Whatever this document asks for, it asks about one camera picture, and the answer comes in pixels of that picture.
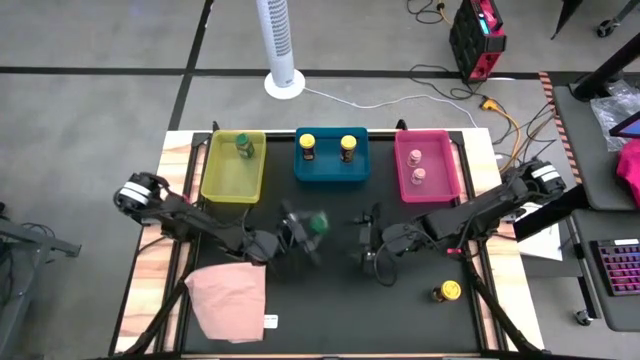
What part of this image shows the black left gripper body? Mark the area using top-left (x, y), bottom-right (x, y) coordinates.
top-left (244, 222), bottom-right (279, 264)

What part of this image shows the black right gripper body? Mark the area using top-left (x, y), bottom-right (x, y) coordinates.
top-left (373, 223), bottom-right (419, 259)

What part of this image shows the green lid glass spice jar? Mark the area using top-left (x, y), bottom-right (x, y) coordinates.
top-left (234, 131), bottom-right (256, 160)
top-left (307, 210), bottom-right (331, 236)

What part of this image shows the yellow lid dark spice jar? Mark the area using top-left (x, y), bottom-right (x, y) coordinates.
top-left (339, 134), bottom-right (358, 164)
top-left (298, 132), bottom-right (317, 162)
top-left (431, 279), bottom-right (463, 304)

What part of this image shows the blue plastic bin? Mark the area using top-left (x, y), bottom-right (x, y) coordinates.
top-left (293, 126), bottom-right (372, 183)

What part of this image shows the pink folded cloth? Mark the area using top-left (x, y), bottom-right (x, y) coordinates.
top-left (183, 262), bottom-right (268, 345)

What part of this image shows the yellow plastic bin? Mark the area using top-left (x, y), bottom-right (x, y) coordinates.
top-left (199, 129), bottom-right (268, 205)

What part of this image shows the pink plastic bin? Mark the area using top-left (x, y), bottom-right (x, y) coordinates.
top-left (393, 129), bottom-right (462, 204)

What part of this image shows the white paper sheet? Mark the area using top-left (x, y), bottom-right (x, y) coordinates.
top-left (514, 202), bottom-right (564, 262)

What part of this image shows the white tower fan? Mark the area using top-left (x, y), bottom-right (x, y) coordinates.
top-left (254, 0), bottom-right (307, 100)

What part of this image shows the red and black crate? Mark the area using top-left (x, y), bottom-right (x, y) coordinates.
top-left (448, 0), bottom-right (508, 84)

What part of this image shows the gray desk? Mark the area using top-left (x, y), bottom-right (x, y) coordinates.
top-left (552, 84), bottom-right (640, 211)
top-left (569, 208), bottom-right (640, 334)

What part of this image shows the backlit keyboard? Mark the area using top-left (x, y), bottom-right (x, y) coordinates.
top-left (589, 238), bottom-right (640, 297)

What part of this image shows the gray metal cart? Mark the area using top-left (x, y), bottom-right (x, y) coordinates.
top-left (0, 202), bottom-right (81, 360)

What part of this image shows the magenta cloth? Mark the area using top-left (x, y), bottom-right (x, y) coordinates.
top-left (615, 152), bottom-right (640, 209)

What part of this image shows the clear plastic bag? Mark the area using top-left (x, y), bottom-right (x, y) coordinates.
top-left (589, 79), bottom-right (640, 151)

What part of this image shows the tablet screen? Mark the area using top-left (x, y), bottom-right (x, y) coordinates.
top-left (608, 110), bottom-right (640, 139)

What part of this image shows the black desk leg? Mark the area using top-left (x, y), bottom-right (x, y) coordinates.
top-left (572, 32), bottom-right (640, 101)

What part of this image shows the white fan cable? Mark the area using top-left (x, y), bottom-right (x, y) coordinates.
top-left (302, 85), bottom-right (480, 130)

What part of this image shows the black frame strut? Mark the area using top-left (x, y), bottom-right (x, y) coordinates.
top-left (132, 269), bottom-right (199, 357)
top-left (467, 272), bottom-right (539, 354)

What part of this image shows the orange extension cord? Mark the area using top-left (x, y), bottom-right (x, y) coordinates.
top-left (480, 97), bottom-right (524, 174)

